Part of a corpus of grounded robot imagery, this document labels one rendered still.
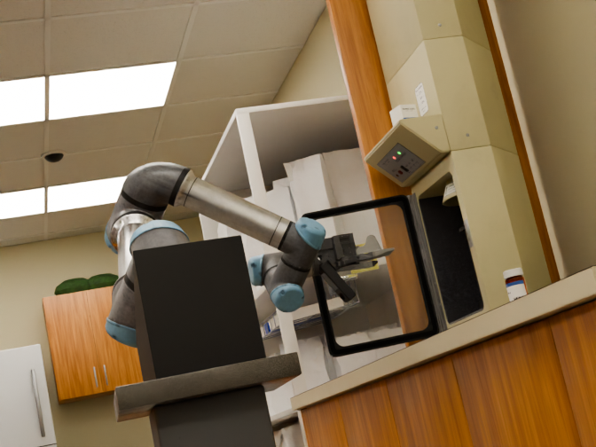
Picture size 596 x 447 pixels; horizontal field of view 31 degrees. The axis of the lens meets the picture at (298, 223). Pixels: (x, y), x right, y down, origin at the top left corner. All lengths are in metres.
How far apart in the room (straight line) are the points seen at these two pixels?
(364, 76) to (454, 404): 1.21
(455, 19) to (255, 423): 1.34
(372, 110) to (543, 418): 1.43
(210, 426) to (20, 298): 6.23
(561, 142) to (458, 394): 1.10
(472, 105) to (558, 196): 0.51
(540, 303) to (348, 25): 1.61
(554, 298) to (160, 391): 0.68
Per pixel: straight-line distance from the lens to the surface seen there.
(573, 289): 1.68
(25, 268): 8.18
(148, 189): 2.55
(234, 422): 1.96
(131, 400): 1.89
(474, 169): 2.76
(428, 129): 2.75
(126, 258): 2.41
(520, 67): 3.31
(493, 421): 2.12
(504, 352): 2.01
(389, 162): 2.94
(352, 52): 3.18
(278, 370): 1.92
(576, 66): 3.03
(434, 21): 2.87
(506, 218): 2.76
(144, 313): 1.97
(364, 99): 3.14
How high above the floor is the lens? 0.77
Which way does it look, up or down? 12 degrees up
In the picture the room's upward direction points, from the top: 12 degrees counter-clockwise
